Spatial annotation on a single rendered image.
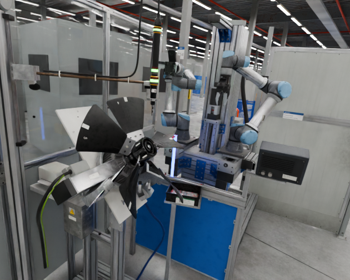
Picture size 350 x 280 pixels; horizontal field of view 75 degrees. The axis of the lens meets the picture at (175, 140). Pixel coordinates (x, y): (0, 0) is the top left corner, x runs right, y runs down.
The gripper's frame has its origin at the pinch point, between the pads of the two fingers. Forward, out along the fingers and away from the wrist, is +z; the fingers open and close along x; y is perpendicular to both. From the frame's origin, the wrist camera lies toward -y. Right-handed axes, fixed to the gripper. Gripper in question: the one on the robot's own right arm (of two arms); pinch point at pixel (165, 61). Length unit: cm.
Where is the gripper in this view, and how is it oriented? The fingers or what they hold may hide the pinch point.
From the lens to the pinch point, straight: 142.6
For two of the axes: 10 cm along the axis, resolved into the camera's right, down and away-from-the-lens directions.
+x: -9.6, -1.5, 2.4
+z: -2.7, 2.3, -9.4
